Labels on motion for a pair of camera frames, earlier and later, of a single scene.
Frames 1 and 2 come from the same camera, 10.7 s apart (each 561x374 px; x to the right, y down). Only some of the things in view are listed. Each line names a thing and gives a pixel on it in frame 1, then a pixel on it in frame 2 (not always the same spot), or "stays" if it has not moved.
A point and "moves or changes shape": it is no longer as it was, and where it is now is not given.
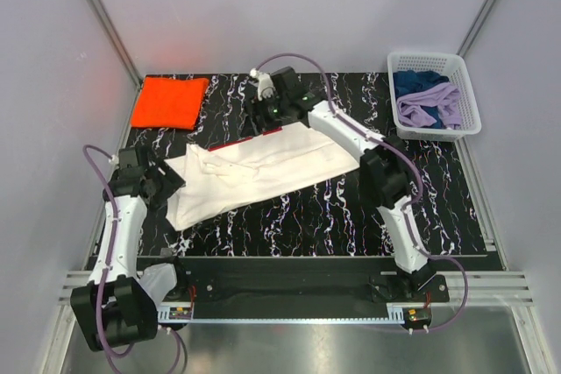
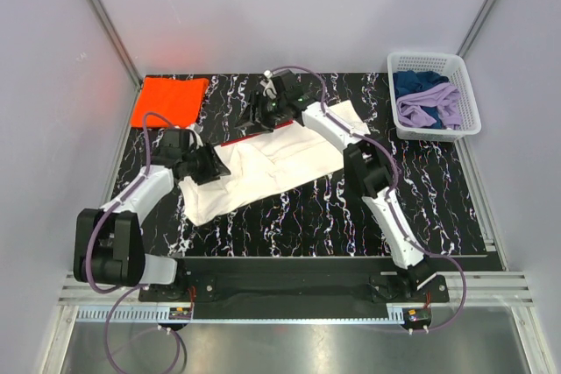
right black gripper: (256, 109) stays
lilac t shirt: (445, 98) stays
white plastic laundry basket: (451, 66) stays
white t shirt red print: (205, 180) moves or changes shape
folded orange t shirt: (173, 103) stays
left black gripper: (171, 180) to (214, 167)
